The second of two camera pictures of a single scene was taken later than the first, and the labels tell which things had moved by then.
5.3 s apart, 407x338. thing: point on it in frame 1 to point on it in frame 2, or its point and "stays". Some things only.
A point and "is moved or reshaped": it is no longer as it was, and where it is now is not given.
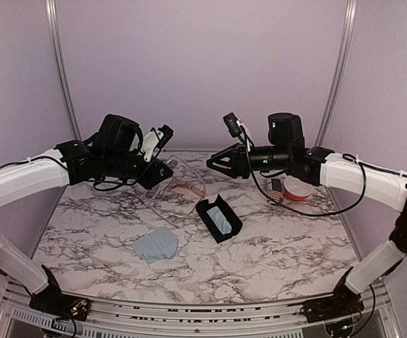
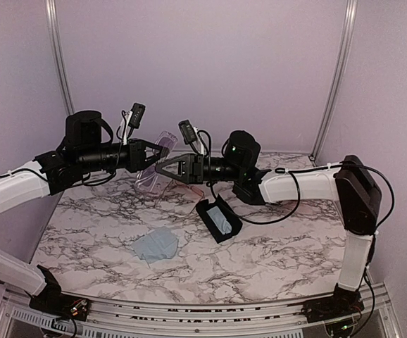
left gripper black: (151, 178) to (136, 158)
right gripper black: (239, 153) to (190, 168)
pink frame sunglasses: (197, 191) stays
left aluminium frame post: (51, 8) stays
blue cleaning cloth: (220, 220) stays
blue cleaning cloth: (158, 243) stays
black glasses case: (202, 207) stays
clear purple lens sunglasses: (173, 198) is moved or reshaped
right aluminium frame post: (339, 74) stays
